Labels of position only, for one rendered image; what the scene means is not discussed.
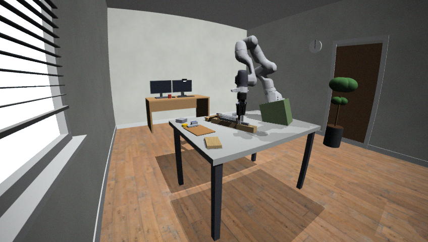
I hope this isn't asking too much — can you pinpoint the brown clipboard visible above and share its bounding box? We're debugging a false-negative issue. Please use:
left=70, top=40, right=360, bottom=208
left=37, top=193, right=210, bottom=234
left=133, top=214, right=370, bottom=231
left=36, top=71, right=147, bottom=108
left=184, top=124, right=215, bottom=136

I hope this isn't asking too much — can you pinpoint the light brown wooden block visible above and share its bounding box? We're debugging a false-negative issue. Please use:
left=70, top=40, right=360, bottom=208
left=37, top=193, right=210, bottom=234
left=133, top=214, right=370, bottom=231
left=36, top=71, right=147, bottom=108
left=204, top=137, right=222, bottom=149

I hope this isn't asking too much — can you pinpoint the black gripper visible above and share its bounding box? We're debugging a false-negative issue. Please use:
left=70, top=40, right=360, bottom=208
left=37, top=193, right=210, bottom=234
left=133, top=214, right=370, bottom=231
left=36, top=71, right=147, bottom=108
left=236, top=93, right=247, bottom=124

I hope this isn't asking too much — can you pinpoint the long wooden batten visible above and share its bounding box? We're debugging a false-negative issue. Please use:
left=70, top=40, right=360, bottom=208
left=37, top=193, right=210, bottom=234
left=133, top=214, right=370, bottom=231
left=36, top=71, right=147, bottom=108
left=205, top=114, right=218, bottom=122

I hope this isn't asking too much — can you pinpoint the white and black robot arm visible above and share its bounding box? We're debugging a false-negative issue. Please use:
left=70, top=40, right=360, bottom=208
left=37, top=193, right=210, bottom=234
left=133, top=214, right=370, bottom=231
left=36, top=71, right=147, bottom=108
left=231, top=35, right=284, bottom=103

